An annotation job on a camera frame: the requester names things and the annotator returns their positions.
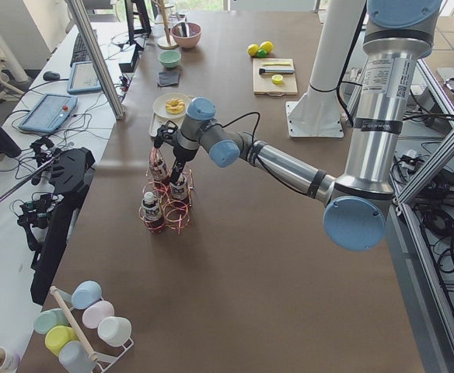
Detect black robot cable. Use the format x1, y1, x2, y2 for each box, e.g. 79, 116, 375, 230
221, 111, 262, 135

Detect steel cylinder muddler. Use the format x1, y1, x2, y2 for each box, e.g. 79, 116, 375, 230
258, 67, 295, 75

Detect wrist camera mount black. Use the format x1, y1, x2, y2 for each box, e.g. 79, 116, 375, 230
154, 120, 180, 148

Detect tea bottle in rack back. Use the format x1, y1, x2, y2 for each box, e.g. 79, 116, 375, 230
149, 155, 169, 187

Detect glazed ring donut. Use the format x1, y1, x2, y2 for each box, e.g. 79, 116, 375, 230
165, 99, 187, 115

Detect yellow lemon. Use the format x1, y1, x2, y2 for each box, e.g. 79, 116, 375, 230
247, 44, 260, 57
259, 40, 274, 54

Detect aluminium frame post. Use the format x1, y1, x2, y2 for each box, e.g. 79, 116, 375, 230
66, 0, 125, 120

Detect white plate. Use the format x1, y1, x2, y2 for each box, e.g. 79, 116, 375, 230
152, 92, 191, 120

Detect grey blue cup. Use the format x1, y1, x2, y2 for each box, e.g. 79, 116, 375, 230
58, 340, 96, 373

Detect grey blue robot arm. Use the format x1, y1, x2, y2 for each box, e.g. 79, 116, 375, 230
171, 1, 441, 251

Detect blue tablet pendant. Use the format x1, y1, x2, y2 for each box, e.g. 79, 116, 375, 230
67, 61, 102, 95
19, 94, 78, 134

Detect cream serving tray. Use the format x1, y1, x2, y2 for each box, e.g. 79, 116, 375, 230
148, 94, 198, 139

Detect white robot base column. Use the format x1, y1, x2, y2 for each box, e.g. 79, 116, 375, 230
286, 0, 366, 138

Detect white cup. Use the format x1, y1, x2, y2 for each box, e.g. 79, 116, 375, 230
97, 316, 132, 347

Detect tea bottle in rack front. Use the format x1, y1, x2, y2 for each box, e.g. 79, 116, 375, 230
142, 191, 163, 229

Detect black keyboard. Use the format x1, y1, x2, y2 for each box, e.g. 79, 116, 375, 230
70, 34, 90, 66

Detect yellow cup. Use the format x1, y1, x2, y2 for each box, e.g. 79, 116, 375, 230
44, 326, 79, 357

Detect wooden cutting board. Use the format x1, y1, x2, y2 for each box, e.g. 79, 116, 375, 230
253, 58, 298, 96

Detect pink bowl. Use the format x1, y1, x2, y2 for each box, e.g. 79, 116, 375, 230
171, 22, 202, 49

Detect black computer mouse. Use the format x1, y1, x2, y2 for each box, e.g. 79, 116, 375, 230
43, 71, 61, 82

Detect wooden mug tree stand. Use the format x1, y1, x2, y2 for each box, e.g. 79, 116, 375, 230
152, 0, 178, 50

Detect pink cup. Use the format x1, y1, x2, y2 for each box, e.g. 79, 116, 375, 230
82, 300, 114, 329

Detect tea bottle in rack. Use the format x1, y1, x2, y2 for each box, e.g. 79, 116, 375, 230
149, 155, 169, 187
142, 191, 163, 229

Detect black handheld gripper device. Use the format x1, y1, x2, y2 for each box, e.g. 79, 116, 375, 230
17, 136, 95, 305

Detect yellow plastic knife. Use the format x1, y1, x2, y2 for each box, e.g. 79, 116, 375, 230
262, 61, 291, 66

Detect green cup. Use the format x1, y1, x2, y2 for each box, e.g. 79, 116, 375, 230
33, 308, 69, 335

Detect blue tablet pendant far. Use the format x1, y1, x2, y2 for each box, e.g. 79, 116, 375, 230
67, 61, 102, 95

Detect grey folded cloth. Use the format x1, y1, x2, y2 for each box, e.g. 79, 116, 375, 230
157, 71, 180, 87

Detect copper wire bottle rack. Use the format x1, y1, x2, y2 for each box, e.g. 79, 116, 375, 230
138, 148, 194, 234

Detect lemon half slice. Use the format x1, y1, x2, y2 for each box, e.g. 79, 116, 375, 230
271, 74, 284, 85

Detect blue tablet pendant near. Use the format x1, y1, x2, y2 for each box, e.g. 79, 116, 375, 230
19, 94, 78, 134

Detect mint green bowl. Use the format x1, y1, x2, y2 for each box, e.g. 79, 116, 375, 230
159, 50, 181, 68

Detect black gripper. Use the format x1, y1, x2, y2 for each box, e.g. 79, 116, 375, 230
170, 155, 190, 187

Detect tea bottle white cap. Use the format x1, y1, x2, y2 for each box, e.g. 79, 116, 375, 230
170, 178, 188, 204

